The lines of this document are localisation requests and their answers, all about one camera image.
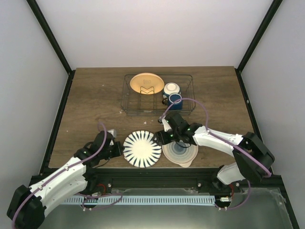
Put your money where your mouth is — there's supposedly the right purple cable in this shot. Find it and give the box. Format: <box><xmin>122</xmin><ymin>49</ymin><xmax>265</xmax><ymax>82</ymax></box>
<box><xmin>158</xmin><ymin>97</ymin><xmax>272</xmax><ymax>211</ymax></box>

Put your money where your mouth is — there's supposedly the black wire dish rack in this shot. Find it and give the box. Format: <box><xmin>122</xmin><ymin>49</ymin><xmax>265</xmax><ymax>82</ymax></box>
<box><xmin>121</xmin><ymin>74</ymin><xmax>194</xmax><ymax>115</ymax></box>

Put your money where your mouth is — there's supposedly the cream and teal bowl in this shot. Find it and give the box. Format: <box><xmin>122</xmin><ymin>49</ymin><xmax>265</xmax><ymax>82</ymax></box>
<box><xmin>162</xmin><ymin>83</ymin><xmax>181</xmax><ymax>98</ymax></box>

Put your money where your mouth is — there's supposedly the purple cable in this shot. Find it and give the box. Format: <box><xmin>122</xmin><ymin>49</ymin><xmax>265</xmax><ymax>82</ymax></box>
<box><xmin>11</xmin><ymin>122</ymin><xmax>123</xmax><ymax>229</ymax></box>
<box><xmin>158</xmin><ymin>97</ymin><xmax>272</xmax><ymax>211</ymax></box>

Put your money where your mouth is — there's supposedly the black frame post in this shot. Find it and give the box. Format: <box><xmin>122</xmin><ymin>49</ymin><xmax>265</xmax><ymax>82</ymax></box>
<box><xmin>25</xmin><ymin>0</ymin><xmax>73</xmax><ymax>74</ymax></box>
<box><xmin>237</xmin><ymin>0</ymin><xmax>283</xmax><ymax>72</ymax></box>

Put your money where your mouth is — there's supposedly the orange plastic plate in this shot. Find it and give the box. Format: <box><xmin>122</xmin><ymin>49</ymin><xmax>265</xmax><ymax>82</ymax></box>
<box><xmin>130</xmin><ymin>73</ymin><xmax>165</xmax><ymax>94</ymax></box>

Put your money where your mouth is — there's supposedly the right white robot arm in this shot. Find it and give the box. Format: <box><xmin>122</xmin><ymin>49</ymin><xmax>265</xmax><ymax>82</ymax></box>
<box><xmin>153</xmin><ymin>112</ymin><xmax>275</xmax><ymax>192</ymax></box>

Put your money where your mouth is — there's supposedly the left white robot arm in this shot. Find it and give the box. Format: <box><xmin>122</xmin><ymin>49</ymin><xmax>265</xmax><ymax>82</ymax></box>
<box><xmin>7</xmin><ymin>129</ymin><xmax>122</xmax><ymax>229</ymax></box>

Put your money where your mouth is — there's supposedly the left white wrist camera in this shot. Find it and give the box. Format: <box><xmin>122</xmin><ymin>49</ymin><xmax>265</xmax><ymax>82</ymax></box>
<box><xmin>108</xmin><ymin>129</ymin><xmax>117</xmax><ymax>146</ymax></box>

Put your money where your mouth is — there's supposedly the dark blue mug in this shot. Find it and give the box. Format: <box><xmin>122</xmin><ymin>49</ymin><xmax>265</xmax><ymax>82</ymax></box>
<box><xmin>162</xmin><ymin>93</ymin><xmax>183</xmax><ymax>110</ymax></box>

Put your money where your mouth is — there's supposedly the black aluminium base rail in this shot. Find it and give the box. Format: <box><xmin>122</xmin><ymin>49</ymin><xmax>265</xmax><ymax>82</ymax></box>
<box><xmin>83</xmin><ymin>167</ymin><xmax>282</xmax><ymax>191</ymax></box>

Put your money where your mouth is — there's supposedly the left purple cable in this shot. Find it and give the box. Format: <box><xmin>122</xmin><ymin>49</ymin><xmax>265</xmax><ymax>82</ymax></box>
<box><xmin>11</xmin><ymin>122</ymin><xmax>123</xmax><ymax>229</ymax></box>

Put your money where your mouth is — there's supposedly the left black frame post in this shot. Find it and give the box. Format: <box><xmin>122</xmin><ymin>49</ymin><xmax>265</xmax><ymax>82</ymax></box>
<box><xmin>25</xmin><ymin>0</ymin><xmax>73</xmax><ymax>74</ymax></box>

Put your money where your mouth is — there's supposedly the clear plastic lidded bowl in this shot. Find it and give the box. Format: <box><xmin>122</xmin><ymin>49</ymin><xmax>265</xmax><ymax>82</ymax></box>
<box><xmin>162</xmin><ymin>142</ymin><xmax>198</xmax><ymax>168</ymax></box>

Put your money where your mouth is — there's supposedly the light blue slotted cable duct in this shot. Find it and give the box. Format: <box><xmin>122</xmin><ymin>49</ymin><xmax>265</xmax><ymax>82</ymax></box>
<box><xmin>61</xmin><ymin>195</ymin><xmax>215</xmax><ymax>206</ymax></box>

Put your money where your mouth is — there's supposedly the right black frame post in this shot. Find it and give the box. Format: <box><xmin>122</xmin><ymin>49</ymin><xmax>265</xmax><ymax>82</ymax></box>
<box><xmin>237</xmin><ymin>0</ymin><xmax>283</xmax><ymax>72</ymax></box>

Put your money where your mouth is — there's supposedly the white blue striped plate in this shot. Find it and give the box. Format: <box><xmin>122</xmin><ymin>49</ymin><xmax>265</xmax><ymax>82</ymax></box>
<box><xmin>123</xmin><ymin>130</ymin><xmax>162</xmax><ymax>168</ymax></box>

